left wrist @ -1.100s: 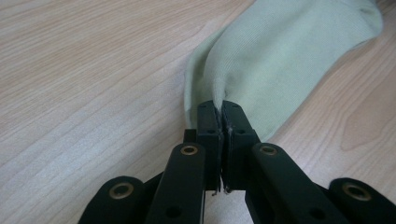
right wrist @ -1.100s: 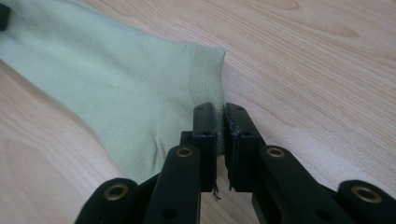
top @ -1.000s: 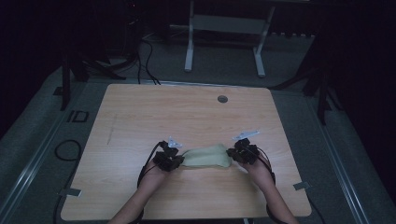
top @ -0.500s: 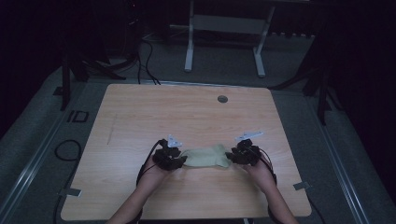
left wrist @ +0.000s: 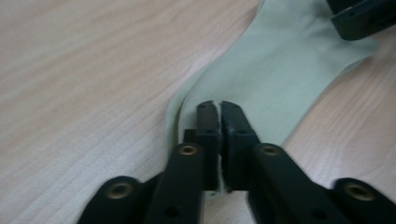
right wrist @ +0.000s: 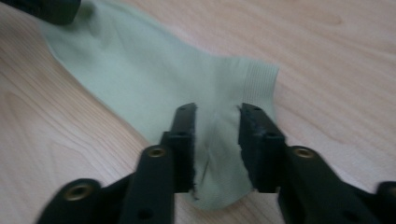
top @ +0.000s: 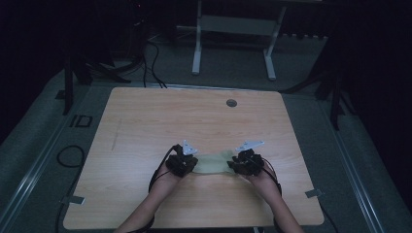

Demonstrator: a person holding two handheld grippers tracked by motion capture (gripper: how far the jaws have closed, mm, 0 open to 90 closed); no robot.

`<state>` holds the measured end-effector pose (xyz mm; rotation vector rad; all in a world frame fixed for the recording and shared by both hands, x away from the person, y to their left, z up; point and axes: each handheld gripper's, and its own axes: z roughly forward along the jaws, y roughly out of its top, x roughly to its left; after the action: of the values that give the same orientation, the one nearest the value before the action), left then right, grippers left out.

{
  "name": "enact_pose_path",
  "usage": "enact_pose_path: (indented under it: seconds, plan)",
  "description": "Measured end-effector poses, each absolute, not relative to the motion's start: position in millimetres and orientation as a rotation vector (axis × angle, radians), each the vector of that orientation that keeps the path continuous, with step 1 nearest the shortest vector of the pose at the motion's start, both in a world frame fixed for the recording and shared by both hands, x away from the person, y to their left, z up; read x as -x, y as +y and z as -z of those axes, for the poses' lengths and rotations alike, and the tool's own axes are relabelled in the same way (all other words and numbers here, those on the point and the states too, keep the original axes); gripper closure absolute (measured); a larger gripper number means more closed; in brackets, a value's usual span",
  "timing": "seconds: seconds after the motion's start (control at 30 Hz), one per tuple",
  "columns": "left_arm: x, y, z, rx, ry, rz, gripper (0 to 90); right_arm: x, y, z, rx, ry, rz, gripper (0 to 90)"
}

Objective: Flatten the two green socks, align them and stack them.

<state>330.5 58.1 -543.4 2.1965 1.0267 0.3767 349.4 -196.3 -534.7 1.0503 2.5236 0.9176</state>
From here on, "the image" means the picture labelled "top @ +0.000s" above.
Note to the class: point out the person's left hand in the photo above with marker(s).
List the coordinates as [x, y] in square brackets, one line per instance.
[166, 181]

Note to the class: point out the white desk frame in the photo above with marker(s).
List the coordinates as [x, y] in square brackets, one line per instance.
[238, 25]

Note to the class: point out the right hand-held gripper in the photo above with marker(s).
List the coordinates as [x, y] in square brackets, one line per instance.
[247, 161]

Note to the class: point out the grey round table grommet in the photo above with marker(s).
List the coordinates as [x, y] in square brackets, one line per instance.
[231, 103]

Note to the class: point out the black metal stand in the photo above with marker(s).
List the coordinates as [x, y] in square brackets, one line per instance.
[68, 87]
[335, 97]

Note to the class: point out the dark equipment with red light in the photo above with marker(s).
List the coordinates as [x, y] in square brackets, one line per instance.
[139, 29]

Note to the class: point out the grey tape piece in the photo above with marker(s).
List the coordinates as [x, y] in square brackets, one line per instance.
[77, 200]
[314, 193]

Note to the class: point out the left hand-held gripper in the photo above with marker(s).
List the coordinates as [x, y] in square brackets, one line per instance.
[183, 161]

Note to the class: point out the person's right hand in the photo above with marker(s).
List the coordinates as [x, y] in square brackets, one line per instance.
[262, 183]

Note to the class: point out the beige sock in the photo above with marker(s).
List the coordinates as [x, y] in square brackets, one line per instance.
[212, 163]

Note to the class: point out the metal floor rail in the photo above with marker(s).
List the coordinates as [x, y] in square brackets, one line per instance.
[29, 179]
[356, 181]

